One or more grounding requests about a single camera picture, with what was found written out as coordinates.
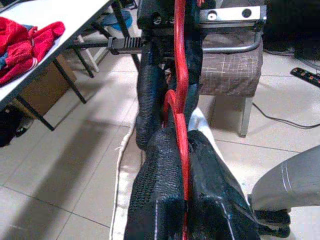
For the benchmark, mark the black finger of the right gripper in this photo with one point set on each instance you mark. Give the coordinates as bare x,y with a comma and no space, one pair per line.
195,75
150,100

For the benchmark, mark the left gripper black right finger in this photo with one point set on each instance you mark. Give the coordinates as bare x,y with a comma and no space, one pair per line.
212,200

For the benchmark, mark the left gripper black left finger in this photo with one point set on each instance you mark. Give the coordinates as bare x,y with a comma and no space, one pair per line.
157,187

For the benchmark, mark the red plastic hanger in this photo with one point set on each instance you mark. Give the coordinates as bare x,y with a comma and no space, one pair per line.
181,62

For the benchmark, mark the white seamed garment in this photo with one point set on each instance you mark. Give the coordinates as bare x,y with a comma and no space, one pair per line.
122,195

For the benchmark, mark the blue plastic basin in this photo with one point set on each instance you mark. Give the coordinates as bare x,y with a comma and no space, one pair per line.
127,18

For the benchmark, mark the grey fabric metal chair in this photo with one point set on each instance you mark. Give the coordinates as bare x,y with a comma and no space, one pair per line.
230,72

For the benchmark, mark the white table black legs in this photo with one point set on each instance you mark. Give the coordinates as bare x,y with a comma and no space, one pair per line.
75,15

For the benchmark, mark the grey robot leg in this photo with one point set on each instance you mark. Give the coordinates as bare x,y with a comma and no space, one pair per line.
287,180

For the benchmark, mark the brown cardboard box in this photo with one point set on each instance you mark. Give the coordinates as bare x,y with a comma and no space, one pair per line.
50,87

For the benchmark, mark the black power strip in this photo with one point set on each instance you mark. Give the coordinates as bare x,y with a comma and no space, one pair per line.
306,76

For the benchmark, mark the red jacket white stripes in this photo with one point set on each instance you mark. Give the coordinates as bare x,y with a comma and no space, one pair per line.
22,50

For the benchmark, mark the black bag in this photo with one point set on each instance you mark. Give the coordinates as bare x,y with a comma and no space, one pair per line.
10,127

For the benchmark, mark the white stool frame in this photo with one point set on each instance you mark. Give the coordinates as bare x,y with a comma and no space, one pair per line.
87,53

